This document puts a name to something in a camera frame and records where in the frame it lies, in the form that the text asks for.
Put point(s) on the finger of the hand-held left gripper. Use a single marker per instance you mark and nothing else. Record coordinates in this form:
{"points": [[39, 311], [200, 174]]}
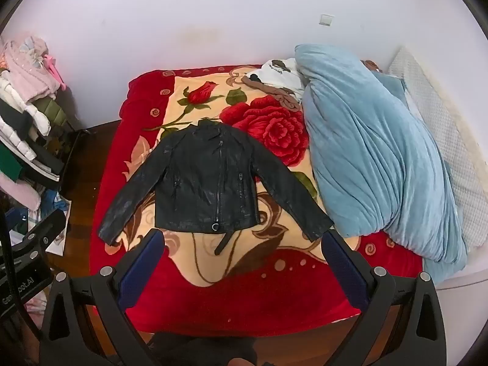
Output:
{"points": [[45, 230]]}

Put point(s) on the pink clothes hanger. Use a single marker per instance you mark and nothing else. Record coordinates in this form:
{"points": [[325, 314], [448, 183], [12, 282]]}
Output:
{"points": [[53, 70]]}

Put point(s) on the row of hanging clothes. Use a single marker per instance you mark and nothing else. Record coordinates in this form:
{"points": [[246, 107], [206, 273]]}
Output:
{"points": [[23, 84]]}

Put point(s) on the dark brown cloth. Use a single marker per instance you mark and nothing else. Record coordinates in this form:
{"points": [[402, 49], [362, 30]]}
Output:
{"points": [[370, 64]]}

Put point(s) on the white wall switch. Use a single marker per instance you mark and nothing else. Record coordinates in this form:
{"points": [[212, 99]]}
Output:
{"points": [[327, 20]]}

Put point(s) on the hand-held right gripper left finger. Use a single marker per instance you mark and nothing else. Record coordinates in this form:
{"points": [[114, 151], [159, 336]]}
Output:
{"points": [[143, 270]]}

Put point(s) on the red rose printed blanket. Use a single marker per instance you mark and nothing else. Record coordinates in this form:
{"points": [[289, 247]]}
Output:
{"points": [[228, 305]]}

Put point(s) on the light blue duvet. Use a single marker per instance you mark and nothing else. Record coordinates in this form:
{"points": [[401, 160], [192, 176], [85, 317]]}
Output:
{"points": [[373, 160]]}

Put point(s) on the white papers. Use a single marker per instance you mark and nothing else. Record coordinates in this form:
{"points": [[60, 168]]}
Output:
{"points": [[59, 236]]}

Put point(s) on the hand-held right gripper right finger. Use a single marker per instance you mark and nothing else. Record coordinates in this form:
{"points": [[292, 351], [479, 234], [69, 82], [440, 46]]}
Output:
{"points": [[343, 270]]}

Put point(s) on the white quilted pad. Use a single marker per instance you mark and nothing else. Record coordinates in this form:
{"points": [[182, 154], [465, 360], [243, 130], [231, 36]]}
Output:
{"points": [[450, 129]]}

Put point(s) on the white printed t-shirt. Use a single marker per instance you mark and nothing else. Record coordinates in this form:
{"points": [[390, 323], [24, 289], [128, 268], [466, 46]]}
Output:
{"points": [[282, 80]]}

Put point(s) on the black leather jacket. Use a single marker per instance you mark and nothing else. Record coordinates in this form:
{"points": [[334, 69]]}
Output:
{"points": [[206, 183]]}

